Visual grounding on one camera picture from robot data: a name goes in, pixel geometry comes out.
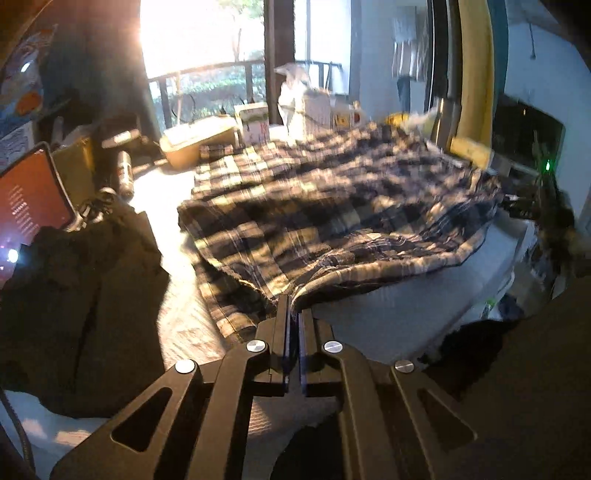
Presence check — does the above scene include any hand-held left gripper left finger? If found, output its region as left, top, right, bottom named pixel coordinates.
left=50, top=295, right=296, bottom=480

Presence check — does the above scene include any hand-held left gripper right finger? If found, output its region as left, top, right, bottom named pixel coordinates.
left=298, top=308, right=478, bottom=480

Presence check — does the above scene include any plaid flannel shirt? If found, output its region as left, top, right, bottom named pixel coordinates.
left=178, top=121, right=504, bottom=342

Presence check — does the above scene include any white quilted bedspread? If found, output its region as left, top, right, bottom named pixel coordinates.
left=0, top=171, right=536, bottom=480

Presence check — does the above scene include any yellow board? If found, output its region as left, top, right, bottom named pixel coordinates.
left=450, top=0, right=497, bottom=169

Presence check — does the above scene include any black cloth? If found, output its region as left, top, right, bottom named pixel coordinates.
left=0, top=203, right=171, bottom=418

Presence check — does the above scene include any beige container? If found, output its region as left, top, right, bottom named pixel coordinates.
left=159, top=115, right=241, bottom=169

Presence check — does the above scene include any white and green carton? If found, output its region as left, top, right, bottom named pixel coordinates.
left=234, top=102, right=271, bottom=145

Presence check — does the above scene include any spray can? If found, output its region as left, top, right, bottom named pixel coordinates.
left=117, top=150, right=134, bottom=199

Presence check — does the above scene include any white woven basket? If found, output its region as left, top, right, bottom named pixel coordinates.
left=295, top=88, right=343, bottom=130

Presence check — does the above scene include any clear plastic bag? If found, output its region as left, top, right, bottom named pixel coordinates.
left=276, top=62, right=319, bottom=137

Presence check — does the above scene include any balcony railing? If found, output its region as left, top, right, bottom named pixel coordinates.
left=148, top=60, right=345, bottom=125

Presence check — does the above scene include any red screen tablet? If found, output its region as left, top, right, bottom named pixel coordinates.
left=0, top=142, right=77, bottom=273

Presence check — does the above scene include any colourful wall poster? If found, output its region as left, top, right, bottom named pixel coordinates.
left=0, top=28, right=58, bottom=139

